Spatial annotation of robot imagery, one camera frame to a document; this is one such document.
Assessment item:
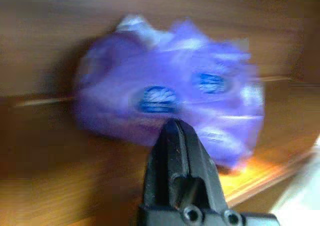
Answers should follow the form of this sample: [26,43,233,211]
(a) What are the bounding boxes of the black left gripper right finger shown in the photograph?
[177,119,229,210]

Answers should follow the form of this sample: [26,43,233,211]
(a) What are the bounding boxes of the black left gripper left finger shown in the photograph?
[143,118,188,208]

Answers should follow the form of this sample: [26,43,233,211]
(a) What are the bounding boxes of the purple plastic bag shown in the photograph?
[72,14,266,174]

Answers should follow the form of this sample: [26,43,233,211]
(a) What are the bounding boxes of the brown wooden cabinet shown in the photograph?
[0,0,320,226]

